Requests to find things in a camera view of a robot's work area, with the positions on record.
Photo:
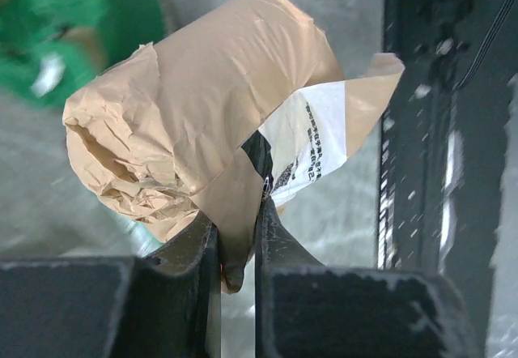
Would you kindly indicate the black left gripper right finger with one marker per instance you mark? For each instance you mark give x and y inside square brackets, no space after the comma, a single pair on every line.
[307,309]

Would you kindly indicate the green wrapped roll brown band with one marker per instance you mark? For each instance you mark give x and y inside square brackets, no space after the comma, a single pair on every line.
[52,48]

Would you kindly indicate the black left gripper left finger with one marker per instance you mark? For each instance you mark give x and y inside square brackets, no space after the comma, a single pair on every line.
[164,305]

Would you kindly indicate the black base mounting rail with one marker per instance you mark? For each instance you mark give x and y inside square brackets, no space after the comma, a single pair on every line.
[443,143]

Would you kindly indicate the brown roll white label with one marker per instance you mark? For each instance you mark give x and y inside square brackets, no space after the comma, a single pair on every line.
[246,103]

